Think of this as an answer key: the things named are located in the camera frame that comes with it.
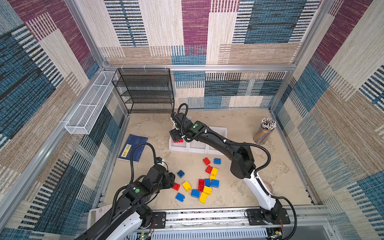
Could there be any tall red lego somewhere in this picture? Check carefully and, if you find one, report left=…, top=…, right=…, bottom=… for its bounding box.
left=198, top=179, right=205, bottom=192

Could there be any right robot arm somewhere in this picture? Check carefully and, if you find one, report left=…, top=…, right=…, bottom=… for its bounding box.
left=170, top=103, right=298, bottom=240

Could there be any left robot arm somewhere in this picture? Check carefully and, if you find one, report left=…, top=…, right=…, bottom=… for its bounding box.
left=77, top=143, right=175, bottom=240

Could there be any white three-compartment bin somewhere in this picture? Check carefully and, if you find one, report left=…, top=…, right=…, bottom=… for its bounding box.
left=169, top=136, right=225, bottom=156

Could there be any long yellow lego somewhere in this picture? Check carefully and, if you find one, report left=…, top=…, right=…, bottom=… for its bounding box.
left=199, top=192, right=208, bottom=204

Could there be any blue book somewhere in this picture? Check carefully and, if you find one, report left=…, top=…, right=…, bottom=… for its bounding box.
left=118, top=134, right=148, bottom=162

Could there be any black mesh shelf rack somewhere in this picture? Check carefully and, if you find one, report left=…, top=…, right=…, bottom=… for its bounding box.
left=112, top=68, right=175, bottom=114

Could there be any white pink calculator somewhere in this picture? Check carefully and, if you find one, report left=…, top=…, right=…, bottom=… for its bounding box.
left=87, top=204, right=112, bottom=229

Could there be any pencil cup with pencils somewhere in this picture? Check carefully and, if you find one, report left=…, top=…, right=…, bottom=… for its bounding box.
left=253, top=118, right=277, bottom=145

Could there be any white wire wall basket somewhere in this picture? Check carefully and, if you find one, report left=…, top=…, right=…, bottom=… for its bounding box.
left=65, top=71, right=115, bottom=135

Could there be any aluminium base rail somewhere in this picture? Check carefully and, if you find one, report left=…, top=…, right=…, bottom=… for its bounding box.
left=89, top=205, right=331, bottom=240

